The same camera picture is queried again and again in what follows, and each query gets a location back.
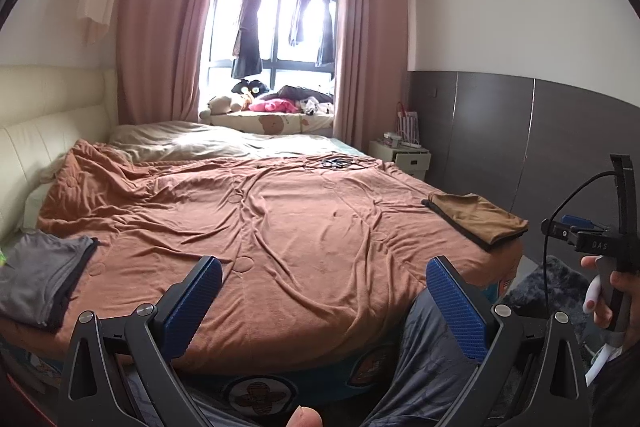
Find black plush toy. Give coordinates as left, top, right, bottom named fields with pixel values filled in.
left=231, top=79, right=270, bottom=98

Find pink curtain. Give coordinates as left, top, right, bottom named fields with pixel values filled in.
left=116, top=0, right=210, bottom=124
left=333, top=0, right=409, bottom=150

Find cream padded headboard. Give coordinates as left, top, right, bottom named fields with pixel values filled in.
left=1, top=65, right=118, bottom=239

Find colourful play mat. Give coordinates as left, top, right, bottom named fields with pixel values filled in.
left=0, top=336, right=402, bottom=423

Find left pink curtain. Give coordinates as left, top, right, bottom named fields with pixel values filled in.
left=116, top=0, right=210, bottom=124

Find beige bed sheet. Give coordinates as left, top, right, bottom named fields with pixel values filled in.
left=108, top=121, right=364, bottom=164

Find right pink curtain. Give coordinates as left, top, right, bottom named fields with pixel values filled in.
left=333, top=0, right=409, bottom=150

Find dark grey wardrobe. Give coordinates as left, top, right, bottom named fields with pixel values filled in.
left=408, top=72, right=640, bottom=269

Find person's right hand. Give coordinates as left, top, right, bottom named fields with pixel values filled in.
left=580, top=256, right=639, bottom=348

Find folded black garment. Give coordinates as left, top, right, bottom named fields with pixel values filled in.
left=421, top=198, right=528, bottom=254

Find black cables on bed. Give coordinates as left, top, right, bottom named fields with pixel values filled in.
left=299, top=155, right=381, bottom=172

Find red plush toy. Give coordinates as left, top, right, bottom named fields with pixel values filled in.
left=248, top=98, right=299, bottom=114

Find striped gift bag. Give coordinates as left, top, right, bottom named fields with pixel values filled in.
left=397, top=102, right=421, bottom=145

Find white bedside drawer cabinet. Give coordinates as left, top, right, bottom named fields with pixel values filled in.
left=368, top=141, right=432, bottom=181

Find grey patterned trouser leg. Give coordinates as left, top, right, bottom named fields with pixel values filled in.
left=363, top=291, right=480, bottom=426

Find folded grey garment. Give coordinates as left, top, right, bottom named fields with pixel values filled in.
left=1, top=231, right=99, bottom=332

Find person's left hand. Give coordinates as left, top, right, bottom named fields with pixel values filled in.
left=286, top=407, right=323, bottom=427

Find bear print pillow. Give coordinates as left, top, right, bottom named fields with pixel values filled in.
left=201, top=110, right=333, bottom=138

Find hanging dark clothes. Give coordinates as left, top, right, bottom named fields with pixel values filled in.
left=231, top=0, right=262, bottom=79

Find black braided cable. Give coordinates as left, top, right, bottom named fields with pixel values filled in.
left=541, top=170, right=622, bottom=323

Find orange-brown bed blanket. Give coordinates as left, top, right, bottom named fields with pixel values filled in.
left=0, top=138, right=526, bottom=375

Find tan printed t-shirt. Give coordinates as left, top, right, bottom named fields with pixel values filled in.
left=426, top=190, right=530, bottom=249

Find cream plush toy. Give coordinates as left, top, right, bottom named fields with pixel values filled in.
left=200, top=94, right=253, bottom=121

